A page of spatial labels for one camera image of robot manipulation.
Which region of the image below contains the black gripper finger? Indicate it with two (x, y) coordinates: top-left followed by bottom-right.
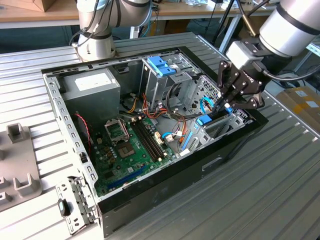
(223, 83), (265, 111)
(213, 60), (241, 115)

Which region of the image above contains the orange red power wire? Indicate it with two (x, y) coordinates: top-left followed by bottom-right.
(206, 98), (227, 117)

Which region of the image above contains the blue data wire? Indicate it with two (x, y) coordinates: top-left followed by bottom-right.
(199, 96), (232, 115)

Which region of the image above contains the grey metal disk bay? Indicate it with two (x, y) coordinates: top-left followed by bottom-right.
(178, 74), (253, 154)

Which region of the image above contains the cardboard box with labels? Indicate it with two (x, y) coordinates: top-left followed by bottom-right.
(275, 86), (320, 127)

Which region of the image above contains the grey metal drive cage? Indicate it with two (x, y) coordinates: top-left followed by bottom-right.
(138, 51), (201, 113)

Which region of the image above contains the metal slat shelf table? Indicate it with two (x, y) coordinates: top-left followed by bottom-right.
(306, 41), (320, 60)

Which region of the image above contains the long wooden desk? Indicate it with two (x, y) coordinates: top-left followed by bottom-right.
(0, 0), (278, 30)

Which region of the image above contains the black RAM slot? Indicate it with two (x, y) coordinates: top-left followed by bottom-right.
(140, 118), (167, 157)
(130, 121), (157, 163)
(133, 120), (161, 161)
(137, 119), (164, 159)

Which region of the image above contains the black open PC case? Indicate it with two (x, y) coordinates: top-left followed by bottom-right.
(40, 45), (270, 238)

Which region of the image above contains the CPU socket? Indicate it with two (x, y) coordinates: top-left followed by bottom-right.
(116, 141), (137, 160)

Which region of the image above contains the metal socket cover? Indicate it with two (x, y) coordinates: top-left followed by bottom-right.
(103, 118), (131, 147)

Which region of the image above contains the grey power supply unit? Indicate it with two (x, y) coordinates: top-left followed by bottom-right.
(59, 67), (121, 126)

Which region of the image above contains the blue expansion slot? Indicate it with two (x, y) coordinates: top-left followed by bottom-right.
(107, 164), (148, 190)

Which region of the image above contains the green motherboard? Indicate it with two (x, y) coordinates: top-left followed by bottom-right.
(91, 116), (180, 198)

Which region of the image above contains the black case fan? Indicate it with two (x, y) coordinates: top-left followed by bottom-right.
(73, 111), (93, 161)

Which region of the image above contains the brown wooden box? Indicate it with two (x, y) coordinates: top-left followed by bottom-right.
(14, 0), (57, 13)

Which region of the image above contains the grey parts rack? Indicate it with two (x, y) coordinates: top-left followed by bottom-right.
(0, 122), (43, 212)

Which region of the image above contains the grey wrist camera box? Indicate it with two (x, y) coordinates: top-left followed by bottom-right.
(224, 40), (264, 72)

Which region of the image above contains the coiled black cable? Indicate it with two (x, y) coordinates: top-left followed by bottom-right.
(278, 79), (301, 90)

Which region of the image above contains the black cable with connector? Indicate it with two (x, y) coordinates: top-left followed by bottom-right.
(236, 0), (260, 38)
(261, 63), (320, 82)

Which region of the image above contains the thick black cable bundle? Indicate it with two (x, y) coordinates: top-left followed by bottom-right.
(166, 82), (201, 120)

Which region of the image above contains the multicoloured wire bundle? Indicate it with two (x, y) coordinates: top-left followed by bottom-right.
(118, 91), (191, 141)

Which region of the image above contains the blue wire white plug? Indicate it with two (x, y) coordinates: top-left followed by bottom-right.
(161, 131), (187, 143)

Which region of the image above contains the yellow black wire bundle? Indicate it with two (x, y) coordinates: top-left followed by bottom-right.
(124, 93), (139, 113)

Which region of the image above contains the red black twisted wire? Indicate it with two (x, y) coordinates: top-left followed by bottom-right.
(74, 112), (91, 153)

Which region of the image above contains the metal card retention bracket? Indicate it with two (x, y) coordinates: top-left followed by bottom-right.
(55, 175), (102, 236)

